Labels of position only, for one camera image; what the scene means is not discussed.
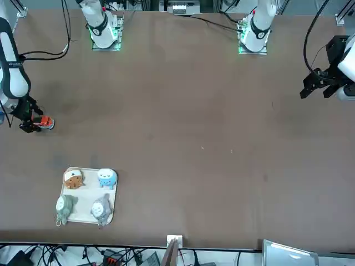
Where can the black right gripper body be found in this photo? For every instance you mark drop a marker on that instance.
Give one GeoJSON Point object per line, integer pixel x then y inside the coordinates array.
{"type": "Point", "coordinates": [23, 109]}

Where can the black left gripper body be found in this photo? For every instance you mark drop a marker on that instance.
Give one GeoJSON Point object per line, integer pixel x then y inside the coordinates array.
{"type": "Point", "coordinates": [334, 55]}

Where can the orange-and-blue toy bus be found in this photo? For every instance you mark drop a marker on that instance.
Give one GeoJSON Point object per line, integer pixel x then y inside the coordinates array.
{"type": "Point", "coordinates": [45, 122]}

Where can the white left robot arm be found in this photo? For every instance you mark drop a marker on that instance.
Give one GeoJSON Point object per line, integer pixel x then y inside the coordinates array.
{"type": "Point", "coordinates": [259, 27]}

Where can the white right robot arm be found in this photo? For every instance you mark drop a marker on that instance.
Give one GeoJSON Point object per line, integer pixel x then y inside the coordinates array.
{"type": "Point", "coordinates": [11, 83]}

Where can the brown plush with white cap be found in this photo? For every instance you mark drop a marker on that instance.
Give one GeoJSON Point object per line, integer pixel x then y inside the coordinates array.
{"type": "Point", "coordinates": [73, 181]}

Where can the green-grey plush toy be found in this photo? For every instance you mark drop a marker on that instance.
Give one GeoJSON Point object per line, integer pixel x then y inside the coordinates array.
{"type": "Point", "coordinates": [65, 207]}

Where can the light blue plush toy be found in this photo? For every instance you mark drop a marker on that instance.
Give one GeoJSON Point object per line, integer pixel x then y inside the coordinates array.
{"type": "Point", "coordinates": [106, 178]}

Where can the beige plastic tray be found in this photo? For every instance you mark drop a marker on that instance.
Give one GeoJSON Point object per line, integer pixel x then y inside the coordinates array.
{"type": "Point", "coordinates": [86, 205]}

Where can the grey plush with white face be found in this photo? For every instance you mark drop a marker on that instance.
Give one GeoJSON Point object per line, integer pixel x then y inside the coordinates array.
{"type": "Point", "coordinates": [100, 209]}

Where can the black power adapter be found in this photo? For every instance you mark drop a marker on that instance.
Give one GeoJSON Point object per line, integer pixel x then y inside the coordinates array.
{"type": "Point", "coordinates": [20, 259]}

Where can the white power strip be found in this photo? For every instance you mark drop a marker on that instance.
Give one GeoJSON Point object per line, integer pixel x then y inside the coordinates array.
{"type": "Point", "coordinates": [183, 8]}

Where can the red-and-black connector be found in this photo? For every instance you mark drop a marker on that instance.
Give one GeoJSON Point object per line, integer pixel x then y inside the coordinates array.
{"type": "Point", "coordinates": [111, 261]}

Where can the grey metal case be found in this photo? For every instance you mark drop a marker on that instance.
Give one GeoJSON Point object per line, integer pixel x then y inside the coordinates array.
{"type": "Point", "coordinates": [285, 255]}

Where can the aluminium frame bracket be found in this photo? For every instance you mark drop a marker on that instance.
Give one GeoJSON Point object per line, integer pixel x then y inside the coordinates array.
{"type": "Point", "coordinates": [339, 19]}
{"type": "Point", "coordinates": [22, 11]}

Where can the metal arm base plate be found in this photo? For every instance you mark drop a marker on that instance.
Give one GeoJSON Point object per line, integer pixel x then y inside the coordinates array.
{"type": "Point", "coordinates": [119, 45]}
{"type": "Point", "coordinates": [263, 51]}

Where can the slanted metal frame post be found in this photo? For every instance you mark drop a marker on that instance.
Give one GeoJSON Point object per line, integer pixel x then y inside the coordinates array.
{"type": "Point", "coordinates": [170, 255]}

